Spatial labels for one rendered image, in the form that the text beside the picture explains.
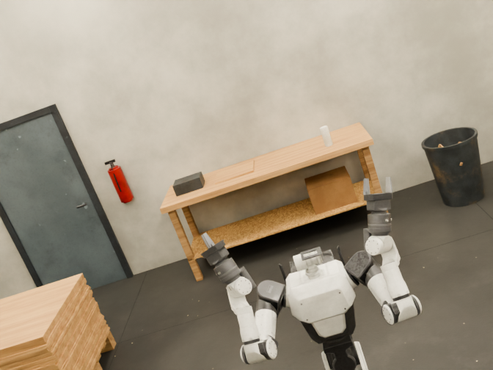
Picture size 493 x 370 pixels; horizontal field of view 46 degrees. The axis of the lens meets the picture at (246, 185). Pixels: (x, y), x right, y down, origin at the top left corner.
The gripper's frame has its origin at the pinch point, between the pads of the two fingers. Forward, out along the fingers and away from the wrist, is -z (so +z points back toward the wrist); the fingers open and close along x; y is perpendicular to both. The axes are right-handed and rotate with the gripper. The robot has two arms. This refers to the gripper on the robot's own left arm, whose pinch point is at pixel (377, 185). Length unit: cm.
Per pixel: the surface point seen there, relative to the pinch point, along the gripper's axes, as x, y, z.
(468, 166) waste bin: -281, 220, -6
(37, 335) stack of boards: 102, 276, 104
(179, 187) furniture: -53, 388, 1
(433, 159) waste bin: -259, 243, -14
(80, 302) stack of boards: 61, 333, 95
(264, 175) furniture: -119, 324, -8
